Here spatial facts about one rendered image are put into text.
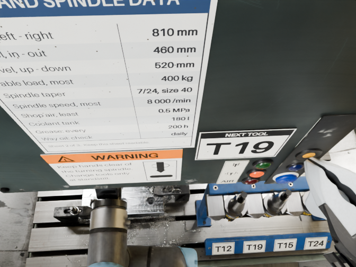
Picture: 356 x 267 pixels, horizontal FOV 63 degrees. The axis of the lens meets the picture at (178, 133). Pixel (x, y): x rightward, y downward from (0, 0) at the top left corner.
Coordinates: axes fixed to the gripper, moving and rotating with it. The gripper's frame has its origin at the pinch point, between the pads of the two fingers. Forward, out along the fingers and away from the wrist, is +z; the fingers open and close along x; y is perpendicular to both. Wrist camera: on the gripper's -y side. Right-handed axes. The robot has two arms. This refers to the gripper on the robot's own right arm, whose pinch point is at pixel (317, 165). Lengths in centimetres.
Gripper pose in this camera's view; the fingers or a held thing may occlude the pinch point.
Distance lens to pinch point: 38.2
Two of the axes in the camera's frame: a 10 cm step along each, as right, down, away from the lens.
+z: -5.5, -7.5, 3.8
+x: 8.4, -4.8, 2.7
